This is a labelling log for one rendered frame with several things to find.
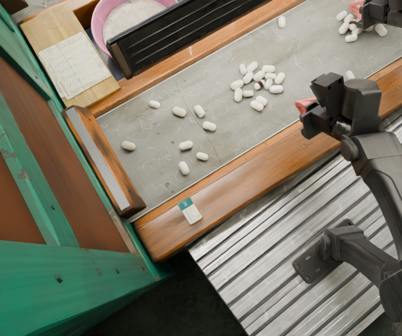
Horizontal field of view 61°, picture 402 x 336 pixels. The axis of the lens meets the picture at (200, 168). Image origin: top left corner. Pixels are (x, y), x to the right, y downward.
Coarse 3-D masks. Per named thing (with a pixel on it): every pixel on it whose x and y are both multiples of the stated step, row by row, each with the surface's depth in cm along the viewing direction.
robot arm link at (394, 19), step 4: (388, 12) 89; (392, 12) 87; (396, 12) 86; (400, 12) 86; (388, 16) 88; (392, 16) 88; (396, 16) 87; (400, 16) 86; (388, 20) 89; (392, 20) 88; (396, 20) 87; (400, 20) 86; (388, 24) 90; (392, 24) 89; (396, 24) 88; (400, 24) 87
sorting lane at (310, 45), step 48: (336, 0) 104; (240, 48) 100; (288, 48) 100; (336, 48) 99; (384, 48) 99; (144, 96) 96; (192, 96) 96; (288, 96) 96; (144, 144) 93; (240, 144) 92; (144, 192) 89
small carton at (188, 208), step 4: (184, 200) 84; (188, 200) 84; (180, 204) 84; (184, 204) 84; (188, 204) 84; (192, 204) 84; (180, 208) 84; (184, 208) 83; (188, 208) 83; (192, 208) 83; (196, 208) 83; (184, 212) 83; (188, 212) 83; (192, 212) 83; (196, 212) 83; (188, 216) 83; (192, 216) 83; (196, 216) 83; (200, 216) 83; (188, 220) 83; (192, 220) 83; (196, 220) 83; (192, 224) 83
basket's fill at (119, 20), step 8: (136, 0) 106; (144, 0) 106; (152, 0) 105; (120, 8) 105; (128, 8) 105; (136, 8) 104; (144, 8) 105; (152, 8) 105; (160, 8) 105; (112, 16) 104; (120, 16) 104; (128, 16) 104; (136, 16) 104; (144, 16) 104; (104, 24) 103; (112, 24) 103; (120, 24) 104; (128, 24) 103; (136, 24) 103; (104, 32) 103; (112, 32) 103; (120, 32) 102; (104, 40) 102
